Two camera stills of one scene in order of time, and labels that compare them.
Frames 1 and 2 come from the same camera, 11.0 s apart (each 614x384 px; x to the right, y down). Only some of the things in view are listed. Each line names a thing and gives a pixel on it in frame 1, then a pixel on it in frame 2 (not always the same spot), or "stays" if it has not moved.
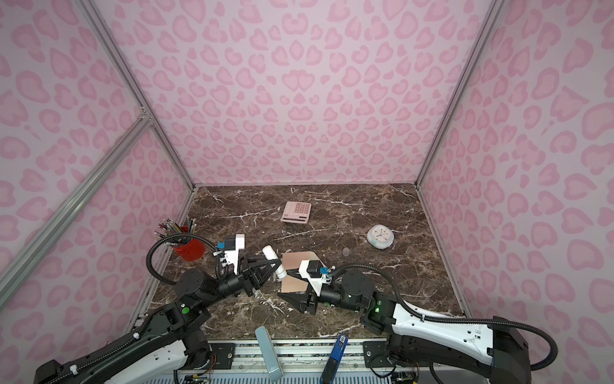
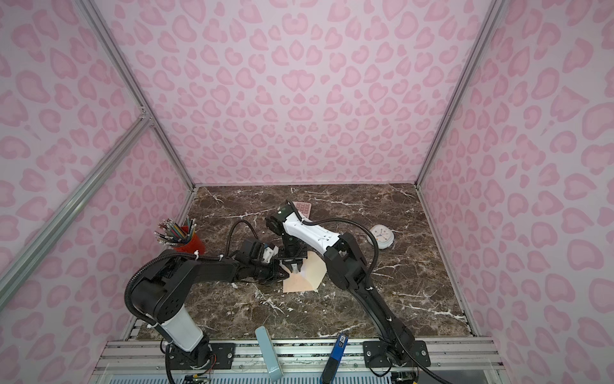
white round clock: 380,237 stays
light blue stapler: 271,360 stays
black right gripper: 301,301 to 303,254
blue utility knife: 333,361 stays
